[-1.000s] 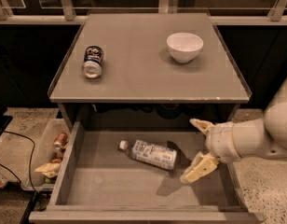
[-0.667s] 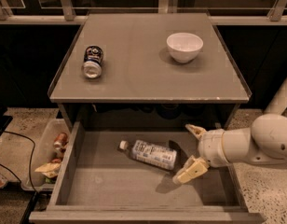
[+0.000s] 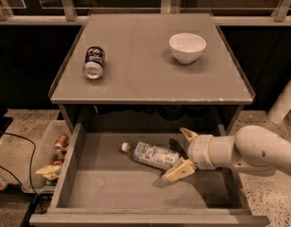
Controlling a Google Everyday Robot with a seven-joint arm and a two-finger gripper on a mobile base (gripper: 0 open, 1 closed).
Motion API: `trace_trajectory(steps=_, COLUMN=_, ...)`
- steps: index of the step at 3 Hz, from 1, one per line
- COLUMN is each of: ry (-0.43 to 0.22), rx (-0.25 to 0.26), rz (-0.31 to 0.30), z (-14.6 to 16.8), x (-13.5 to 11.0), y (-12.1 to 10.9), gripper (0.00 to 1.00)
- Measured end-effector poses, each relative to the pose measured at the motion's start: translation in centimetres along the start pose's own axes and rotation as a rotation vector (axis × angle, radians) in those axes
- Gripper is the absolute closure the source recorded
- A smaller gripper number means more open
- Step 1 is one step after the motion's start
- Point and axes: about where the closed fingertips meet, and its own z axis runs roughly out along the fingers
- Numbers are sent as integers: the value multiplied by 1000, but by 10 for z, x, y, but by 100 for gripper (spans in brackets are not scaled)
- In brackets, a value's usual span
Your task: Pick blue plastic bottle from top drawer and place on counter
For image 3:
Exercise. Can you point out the red white object on floor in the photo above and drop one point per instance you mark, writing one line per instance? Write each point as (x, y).
(0, 183)

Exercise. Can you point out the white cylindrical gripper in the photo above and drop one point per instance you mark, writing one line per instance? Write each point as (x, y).
(200, 151)

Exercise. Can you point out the clear plastic storage bin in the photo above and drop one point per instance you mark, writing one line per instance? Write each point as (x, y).
(44, 155)

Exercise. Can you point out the yellow snack packet in bin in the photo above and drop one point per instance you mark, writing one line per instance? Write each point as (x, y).
(50, 172)

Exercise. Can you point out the grey cabinet with counter top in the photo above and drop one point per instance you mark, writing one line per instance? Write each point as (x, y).
(143, 87)

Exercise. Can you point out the metal railing frame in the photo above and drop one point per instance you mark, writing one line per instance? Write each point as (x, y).
(224, 12)

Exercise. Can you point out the orange can in bin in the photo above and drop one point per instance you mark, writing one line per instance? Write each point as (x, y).
(62, 142)

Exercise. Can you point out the white ceramic bowl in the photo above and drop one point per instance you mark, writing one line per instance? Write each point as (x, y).
(186, 47)

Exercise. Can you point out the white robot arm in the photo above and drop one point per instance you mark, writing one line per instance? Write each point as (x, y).
(252, 150)

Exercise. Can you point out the open grey top drawer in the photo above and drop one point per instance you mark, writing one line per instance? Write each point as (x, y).
(101, 187)

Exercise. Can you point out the blue labelled plastic bottle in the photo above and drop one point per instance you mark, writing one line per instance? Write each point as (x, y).
(150, 155)

